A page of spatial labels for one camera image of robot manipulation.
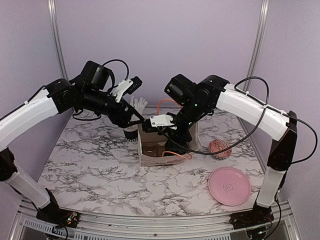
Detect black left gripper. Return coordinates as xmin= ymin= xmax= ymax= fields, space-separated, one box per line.
xmin=80 ymin=86 xmax=145 ymax=127

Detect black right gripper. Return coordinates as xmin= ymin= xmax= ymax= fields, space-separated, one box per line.
xmin=158 ymin=99 xmax=209 ymax=157

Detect white paper gift bag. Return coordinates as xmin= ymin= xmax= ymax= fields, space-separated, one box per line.
xmin=137 ymin=98 xmax=203 ymax=167

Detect brown cardboard cup carrier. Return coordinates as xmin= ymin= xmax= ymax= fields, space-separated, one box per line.
xmin=142 ymin=142 xmax=166 ymax=158

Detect black paper coffee cup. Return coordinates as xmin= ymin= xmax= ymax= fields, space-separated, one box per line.
xmin=165 ymin=140 xmax=188 ymax=155

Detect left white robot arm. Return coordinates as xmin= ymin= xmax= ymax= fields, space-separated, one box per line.
xmin=0 ymin=76 xmax=143 ymax=226

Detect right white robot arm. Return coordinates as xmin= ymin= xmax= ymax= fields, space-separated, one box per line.
xmin=142 ymin=74 xmax=298 ymax=224

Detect black cup of straws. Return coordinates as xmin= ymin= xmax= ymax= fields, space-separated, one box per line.
xmin=123 ymin=96 xmax=148 ymax=143

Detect red patterned ceramic bowl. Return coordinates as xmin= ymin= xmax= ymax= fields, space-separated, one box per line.
xmin=208 ymin=139 xmax=232 ymax=160

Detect pink plastic plate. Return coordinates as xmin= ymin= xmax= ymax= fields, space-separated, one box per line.
xmin=208 ymin=166 xmax=252 ymax=207

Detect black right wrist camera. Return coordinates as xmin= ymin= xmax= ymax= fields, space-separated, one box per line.
xmin=164 ymin=74 xmax=197 ymax=106

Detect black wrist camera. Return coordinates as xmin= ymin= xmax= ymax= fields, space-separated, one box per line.
xmin=164 ymin=74 xmax=197 ymax=106
xmin=80 ymin=60 xmax=115 ymax=90

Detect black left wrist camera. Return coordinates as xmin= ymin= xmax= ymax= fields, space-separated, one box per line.
xmin=80 ymin=60 xmax=115 ymax=90

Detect left aluminium frame post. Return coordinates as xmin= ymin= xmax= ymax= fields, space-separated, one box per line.
xmin=47 ymin=0 xmax=70 ymax=80

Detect aluminium frame post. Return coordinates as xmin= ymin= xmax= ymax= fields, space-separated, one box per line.
xmin=247 ymin=0 xmax=270 ymax=77
xmin=47 ymin=0 xmax=70 ymax=80

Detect right aluminium frame post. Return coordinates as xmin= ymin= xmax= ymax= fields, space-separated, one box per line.
xmin=247 ymin=0 xmax=270 ymax=77

